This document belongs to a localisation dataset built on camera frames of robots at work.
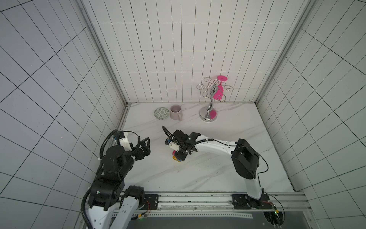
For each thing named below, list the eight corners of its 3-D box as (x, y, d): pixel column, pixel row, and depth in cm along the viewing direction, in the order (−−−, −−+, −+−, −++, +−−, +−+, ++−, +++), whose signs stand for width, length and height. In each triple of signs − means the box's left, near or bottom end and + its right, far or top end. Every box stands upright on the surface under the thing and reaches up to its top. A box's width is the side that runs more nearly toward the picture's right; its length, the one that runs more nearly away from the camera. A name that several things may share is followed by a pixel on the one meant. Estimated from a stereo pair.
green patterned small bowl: (154, 119, 110) (153, 116, 107) (155, 110, 117) (155, 107, 113) (168, 120, 110) (168, 116, 107) (169, 110, 117) (169, 107, 113)
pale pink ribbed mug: (170, 121, 109) (169, 115, 104) (171, 110, 117) (170, 104, 111) (182, 121, 109) (182, 115, 104) (182, 110, 117) (182, 104, 111)
